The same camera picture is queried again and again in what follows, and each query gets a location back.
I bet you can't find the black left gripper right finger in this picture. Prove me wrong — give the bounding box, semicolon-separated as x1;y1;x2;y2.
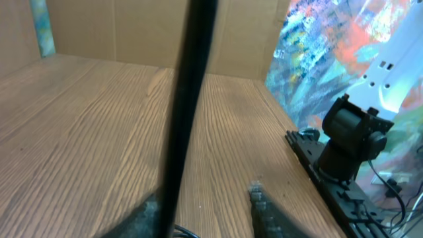
247;180;311;238

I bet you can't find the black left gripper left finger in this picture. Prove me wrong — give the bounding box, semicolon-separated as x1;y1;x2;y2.
98;193;165;238

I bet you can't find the thin black braided cable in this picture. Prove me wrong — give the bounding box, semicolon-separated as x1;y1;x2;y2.
155;0;219;238

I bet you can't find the colourful painted side panel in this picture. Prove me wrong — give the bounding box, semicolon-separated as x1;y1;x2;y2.
265;0;422;210

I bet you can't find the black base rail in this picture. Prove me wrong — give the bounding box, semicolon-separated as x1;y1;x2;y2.
284;128;394;238

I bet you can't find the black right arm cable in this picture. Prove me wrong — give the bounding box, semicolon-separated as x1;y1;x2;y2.
355;145;423;232

